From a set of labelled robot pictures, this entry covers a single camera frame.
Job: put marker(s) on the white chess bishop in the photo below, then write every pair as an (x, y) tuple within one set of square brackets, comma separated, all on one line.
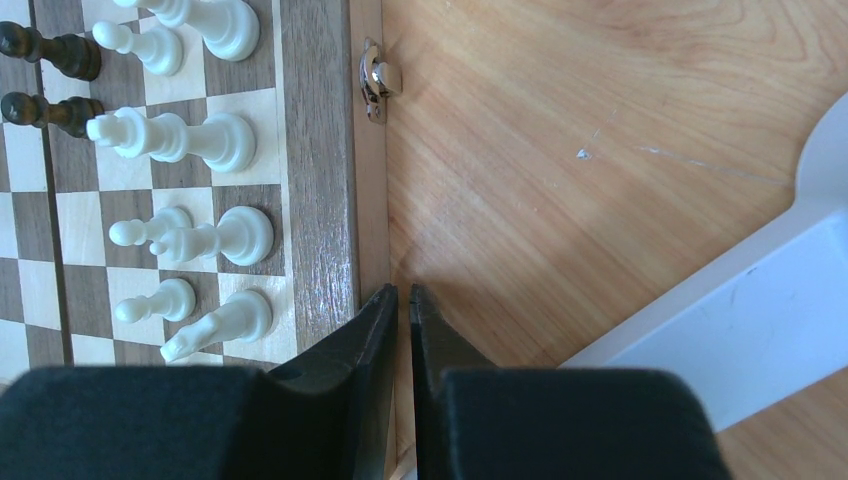
[(244, 235)]

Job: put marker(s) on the dark chess pawn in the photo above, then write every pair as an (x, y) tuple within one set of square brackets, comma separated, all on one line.
[(74, 56), (70, 115)]

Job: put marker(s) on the white chess pawn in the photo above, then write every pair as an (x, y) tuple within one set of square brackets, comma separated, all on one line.
[(174, 300), (137, 232), (160, 50)]

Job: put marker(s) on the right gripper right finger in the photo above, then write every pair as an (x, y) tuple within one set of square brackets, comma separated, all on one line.
[(437, 350)]

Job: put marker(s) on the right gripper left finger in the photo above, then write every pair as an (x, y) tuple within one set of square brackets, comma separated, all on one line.
[(324, 414)]

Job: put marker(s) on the white chess knight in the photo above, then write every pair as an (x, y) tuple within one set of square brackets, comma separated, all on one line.
[(245, 316)]

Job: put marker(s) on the metal board clasp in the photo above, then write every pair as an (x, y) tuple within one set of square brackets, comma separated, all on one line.
[(378, 81)]

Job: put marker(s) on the white chess queen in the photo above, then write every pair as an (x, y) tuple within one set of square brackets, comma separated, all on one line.
[(230, 29)]

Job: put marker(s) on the white stand base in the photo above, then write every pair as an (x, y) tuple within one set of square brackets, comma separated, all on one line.
[(768, 317)]

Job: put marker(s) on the wooden folding chess board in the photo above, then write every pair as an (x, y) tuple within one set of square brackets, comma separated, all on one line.
[(319, 174)]

